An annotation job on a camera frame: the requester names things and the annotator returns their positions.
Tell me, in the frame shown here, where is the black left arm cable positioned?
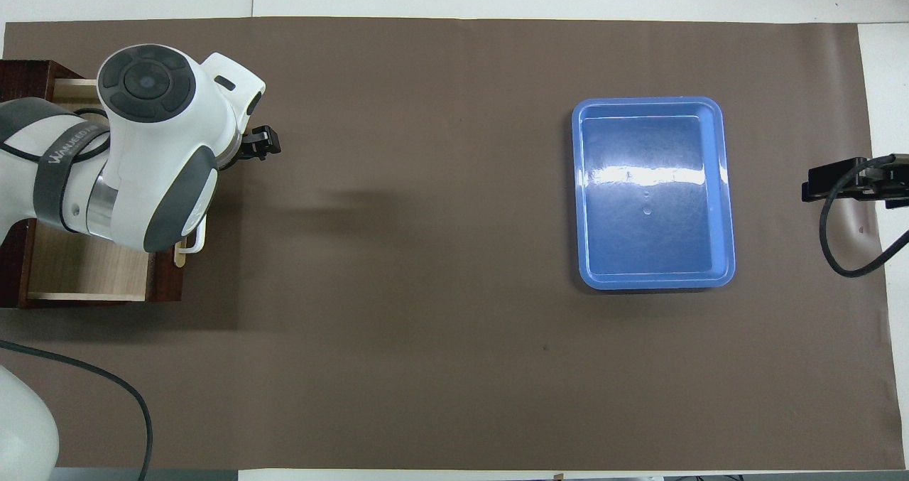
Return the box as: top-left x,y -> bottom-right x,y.
0,108 -> 154,481

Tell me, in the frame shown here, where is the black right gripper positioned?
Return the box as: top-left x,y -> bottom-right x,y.
802,153 -> 909,210

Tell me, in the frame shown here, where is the blue plastic tray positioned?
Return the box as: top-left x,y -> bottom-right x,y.
572,97 -> 736,291

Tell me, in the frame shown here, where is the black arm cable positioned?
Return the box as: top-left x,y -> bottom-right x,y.
820,154 -> 909,279
0,108 -> 154,481

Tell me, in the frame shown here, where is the wooden drawer with white handle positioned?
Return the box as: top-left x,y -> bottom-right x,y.
27,76 -> 211,304

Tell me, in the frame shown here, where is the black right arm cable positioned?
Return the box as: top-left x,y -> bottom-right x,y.
820,154 -> 909,279

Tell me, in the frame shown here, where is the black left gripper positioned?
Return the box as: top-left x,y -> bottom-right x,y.
231,124 -> 282,163

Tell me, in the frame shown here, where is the brown table mat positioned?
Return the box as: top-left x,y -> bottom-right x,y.
0,16 -> 904,471

